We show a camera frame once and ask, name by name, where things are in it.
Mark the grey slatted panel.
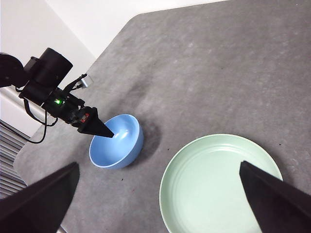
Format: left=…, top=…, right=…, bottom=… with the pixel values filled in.
left=0, top=120, right=28, bottom=200

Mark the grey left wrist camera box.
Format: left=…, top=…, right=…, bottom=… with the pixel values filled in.
left=80, top=75, right=93, bottom=88

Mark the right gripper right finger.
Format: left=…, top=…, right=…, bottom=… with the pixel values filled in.
left=239, top=160, right=311, bottom=233

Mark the blue ribbed bowl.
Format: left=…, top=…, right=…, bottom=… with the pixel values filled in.
left=88, top=114, right=144, bottom=170

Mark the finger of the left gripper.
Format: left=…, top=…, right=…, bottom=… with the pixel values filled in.
left=78, top=107, right=115, bottom=139

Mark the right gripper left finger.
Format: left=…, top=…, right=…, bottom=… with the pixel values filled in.
left=0, top=162, right=80, bottom=233

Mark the pale green plate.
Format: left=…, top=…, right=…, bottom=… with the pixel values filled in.
left=159, top=133, right=284, bottom=233

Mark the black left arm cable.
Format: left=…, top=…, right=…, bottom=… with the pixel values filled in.
left=0, top=87, right=60, bottom=144

